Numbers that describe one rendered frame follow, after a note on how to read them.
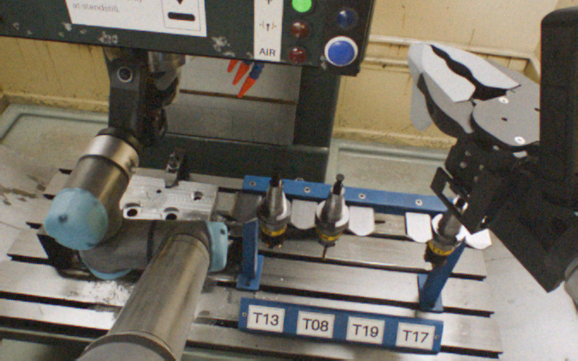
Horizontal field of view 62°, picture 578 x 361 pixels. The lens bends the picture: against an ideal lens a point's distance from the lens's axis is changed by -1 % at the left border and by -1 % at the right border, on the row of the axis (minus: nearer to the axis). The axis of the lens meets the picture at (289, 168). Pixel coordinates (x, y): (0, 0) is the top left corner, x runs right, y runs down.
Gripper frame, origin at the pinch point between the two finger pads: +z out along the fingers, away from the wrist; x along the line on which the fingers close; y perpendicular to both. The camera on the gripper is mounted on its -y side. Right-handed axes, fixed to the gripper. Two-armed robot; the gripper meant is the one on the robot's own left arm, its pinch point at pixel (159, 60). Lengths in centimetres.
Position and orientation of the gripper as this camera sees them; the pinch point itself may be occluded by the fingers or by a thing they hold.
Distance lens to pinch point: 87.8
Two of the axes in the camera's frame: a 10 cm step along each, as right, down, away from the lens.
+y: -0.5, 6.7, 7.4
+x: 9.9, 1.5, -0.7
